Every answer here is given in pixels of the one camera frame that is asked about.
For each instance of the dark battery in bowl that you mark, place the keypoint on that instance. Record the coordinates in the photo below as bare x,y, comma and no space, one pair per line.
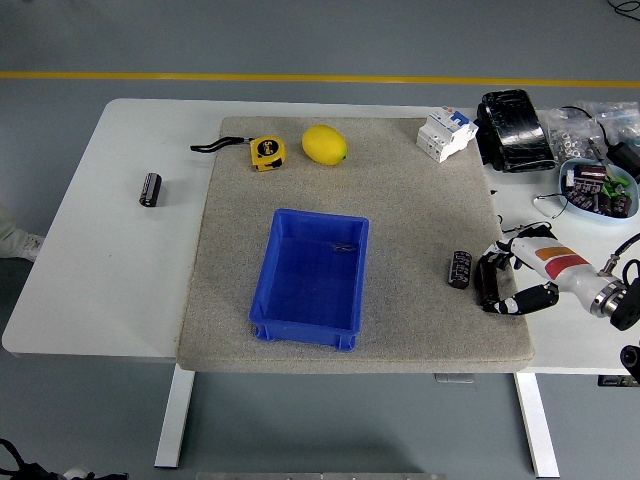
590,173
622,206

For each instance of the green plastic pieces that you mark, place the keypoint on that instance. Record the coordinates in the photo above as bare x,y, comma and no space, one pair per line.
614,186

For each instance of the person's foot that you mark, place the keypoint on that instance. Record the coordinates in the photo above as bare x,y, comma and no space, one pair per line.
25,246

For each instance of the light blue bowl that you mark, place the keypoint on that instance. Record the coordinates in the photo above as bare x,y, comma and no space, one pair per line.
582,212

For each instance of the yellow tape measure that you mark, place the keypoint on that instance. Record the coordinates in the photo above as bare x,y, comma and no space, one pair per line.
268,152

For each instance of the white table leg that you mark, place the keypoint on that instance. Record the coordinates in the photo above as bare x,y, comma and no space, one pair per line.
537,425
174,415

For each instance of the grey bracket under table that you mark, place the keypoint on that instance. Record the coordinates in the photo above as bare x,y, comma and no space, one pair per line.
454,378

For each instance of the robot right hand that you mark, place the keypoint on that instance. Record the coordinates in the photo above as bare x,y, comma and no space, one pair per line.
550,260

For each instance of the yellow lemon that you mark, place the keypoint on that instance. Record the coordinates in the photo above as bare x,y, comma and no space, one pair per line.
324,144

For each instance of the white circuit breaker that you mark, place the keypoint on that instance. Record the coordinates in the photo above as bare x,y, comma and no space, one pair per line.
445,135

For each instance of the glossy black pouch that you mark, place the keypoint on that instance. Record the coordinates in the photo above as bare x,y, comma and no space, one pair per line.
517,132

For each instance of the black table control panel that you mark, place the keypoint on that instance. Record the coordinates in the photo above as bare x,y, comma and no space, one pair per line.
612,381

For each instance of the dark brown cylindrical battery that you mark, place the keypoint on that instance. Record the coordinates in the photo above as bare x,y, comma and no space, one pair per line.
487,285

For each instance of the clear plastic bag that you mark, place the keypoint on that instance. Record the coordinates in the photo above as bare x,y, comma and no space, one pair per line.
617,117

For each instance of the blue plastic box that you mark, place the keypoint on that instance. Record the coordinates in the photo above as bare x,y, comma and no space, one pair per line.
300,280

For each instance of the black battery with white print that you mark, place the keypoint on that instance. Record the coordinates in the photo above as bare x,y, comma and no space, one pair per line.
460,270

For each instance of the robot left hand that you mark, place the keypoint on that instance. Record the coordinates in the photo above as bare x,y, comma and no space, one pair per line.
77,475

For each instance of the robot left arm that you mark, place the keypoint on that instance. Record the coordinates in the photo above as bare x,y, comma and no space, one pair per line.
22,470

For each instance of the clear bag of washers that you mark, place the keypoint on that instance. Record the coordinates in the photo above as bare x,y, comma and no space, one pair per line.
570,135

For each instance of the black cylindrical battery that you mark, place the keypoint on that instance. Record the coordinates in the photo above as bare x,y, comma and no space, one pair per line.
150,190

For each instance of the grey-brown felt mat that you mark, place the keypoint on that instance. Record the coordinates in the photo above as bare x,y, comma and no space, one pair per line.
400,310

